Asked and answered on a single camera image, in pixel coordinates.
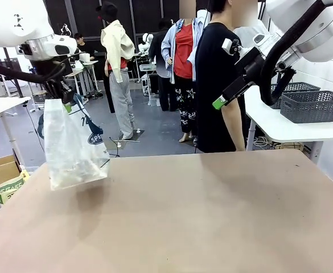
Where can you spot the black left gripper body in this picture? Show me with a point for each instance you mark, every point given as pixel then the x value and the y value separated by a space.
pixel 53 82

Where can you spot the person in dark clothes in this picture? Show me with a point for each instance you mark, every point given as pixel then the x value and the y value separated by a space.
pixel 156 51

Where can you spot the seated person in black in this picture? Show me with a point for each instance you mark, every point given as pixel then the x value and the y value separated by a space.
pixel 83 45

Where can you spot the grey plastic lattice basket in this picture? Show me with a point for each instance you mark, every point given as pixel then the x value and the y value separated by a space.
pixel 311 109
pixel 297 86

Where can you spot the white desk with legs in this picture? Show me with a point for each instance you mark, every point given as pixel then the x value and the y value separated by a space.
pixel 89 63

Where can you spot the small white table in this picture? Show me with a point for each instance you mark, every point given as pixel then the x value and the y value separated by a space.
pixel 1 106

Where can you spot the person in black T-shirt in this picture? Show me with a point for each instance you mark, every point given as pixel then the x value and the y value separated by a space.
pixel 211 85

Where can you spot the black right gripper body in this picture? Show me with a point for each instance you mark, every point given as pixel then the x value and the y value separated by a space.
pixel 248 68

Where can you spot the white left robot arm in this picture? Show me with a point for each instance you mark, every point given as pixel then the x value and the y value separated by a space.
pixel 12 25

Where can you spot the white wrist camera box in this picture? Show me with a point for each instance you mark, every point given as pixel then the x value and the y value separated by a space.
pixel 227 45

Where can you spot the green white paper bag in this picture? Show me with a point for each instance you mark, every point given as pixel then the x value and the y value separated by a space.
pixel 9 189

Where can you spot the white humanoid robot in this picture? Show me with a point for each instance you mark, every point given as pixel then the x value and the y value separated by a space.
pixel 147 39

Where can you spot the mannequin blue shirt red tee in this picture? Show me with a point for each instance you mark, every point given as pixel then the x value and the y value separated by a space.
pixel 183 57

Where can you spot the large white table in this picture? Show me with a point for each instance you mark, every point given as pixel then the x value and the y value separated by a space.
pixel 268 128

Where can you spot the brown cardboard stack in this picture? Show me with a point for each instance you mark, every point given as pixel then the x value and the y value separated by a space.
pixel 292 145

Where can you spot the white paper roll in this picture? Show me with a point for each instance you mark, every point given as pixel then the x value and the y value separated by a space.
pixel 84 57

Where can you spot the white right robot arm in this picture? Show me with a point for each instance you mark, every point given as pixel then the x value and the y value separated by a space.
pixel 320 34

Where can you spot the white floor storage bin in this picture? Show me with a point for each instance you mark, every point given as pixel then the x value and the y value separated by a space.
pixel 154 100

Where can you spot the person's right forearm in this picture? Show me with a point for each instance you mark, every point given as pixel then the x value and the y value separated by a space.
pixel 236 133

